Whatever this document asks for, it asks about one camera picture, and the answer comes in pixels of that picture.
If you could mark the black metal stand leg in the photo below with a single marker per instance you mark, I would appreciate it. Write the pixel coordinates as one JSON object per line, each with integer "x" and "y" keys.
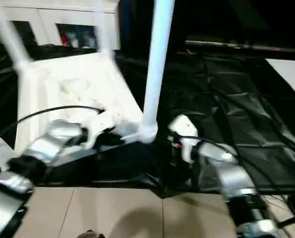
{"x": 290, "y": 220}

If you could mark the black case with gold label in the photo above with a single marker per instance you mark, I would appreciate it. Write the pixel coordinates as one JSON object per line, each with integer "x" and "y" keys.
{"x": 137, "y": 24}

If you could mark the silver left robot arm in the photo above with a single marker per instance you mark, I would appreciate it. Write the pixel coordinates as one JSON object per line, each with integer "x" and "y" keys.
{"x": 50, "y": 141}

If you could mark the black work mat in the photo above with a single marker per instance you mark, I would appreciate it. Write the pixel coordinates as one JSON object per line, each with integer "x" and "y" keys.
{"x": 224, "y": 111}

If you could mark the white flat board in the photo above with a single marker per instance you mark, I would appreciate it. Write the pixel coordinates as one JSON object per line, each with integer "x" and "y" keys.
{"x": 290, "y": 77}

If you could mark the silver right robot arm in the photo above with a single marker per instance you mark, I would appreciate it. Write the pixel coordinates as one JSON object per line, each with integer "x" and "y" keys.
{"x": 227, "y": 171}

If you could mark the dark metal rod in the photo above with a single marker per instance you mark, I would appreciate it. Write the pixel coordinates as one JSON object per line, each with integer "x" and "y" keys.
{"x": 237, "y": 45}

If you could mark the white glass-door cabinet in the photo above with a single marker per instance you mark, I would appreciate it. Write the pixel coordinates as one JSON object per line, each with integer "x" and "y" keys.
{"x": 45, "y": 15}

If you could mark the grey left robot foot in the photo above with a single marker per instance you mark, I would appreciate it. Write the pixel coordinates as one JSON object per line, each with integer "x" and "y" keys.
{"x": 90, "y": 234}

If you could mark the white plastic table top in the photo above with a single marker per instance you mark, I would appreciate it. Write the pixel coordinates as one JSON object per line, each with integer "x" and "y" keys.
{"x": 75, "y": 81}

